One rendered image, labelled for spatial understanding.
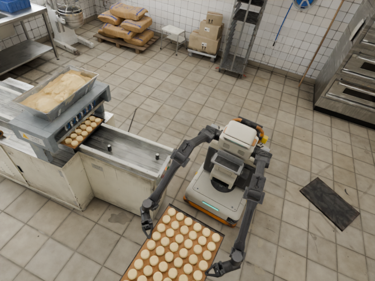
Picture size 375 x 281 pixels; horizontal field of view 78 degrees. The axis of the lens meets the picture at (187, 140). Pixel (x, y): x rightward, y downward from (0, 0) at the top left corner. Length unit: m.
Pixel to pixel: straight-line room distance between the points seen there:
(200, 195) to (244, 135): 1.02
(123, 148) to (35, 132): 0.65
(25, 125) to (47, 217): 1.20
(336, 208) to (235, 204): 1.38
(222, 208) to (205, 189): 0.27
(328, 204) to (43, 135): 3.08
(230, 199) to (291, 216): 0.83
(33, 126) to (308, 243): 2.78
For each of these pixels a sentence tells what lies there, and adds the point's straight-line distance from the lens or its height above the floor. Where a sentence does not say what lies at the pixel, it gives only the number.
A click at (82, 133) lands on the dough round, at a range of 2.13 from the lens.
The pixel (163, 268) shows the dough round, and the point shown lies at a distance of 1.44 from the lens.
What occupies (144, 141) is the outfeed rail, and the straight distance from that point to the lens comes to 2.03.
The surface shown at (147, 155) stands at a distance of 1.99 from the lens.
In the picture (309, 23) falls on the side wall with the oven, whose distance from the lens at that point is 5.15.
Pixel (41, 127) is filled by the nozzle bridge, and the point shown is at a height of 1.18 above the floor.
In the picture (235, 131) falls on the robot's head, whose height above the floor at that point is 1.28.
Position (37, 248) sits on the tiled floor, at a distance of 2.74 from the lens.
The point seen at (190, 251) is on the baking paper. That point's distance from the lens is 1.48.
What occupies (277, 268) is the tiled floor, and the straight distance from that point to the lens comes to 2.73.
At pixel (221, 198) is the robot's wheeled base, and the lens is 2.50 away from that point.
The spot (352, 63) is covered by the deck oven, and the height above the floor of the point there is 0.97.
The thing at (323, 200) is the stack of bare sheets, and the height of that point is 0.02.
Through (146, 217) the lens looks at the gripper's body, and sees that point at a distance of 1.51.
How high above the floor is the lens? 2.39
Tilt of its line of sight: 47 degrees down
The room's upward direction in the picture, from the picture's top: 9 degrees clockwise
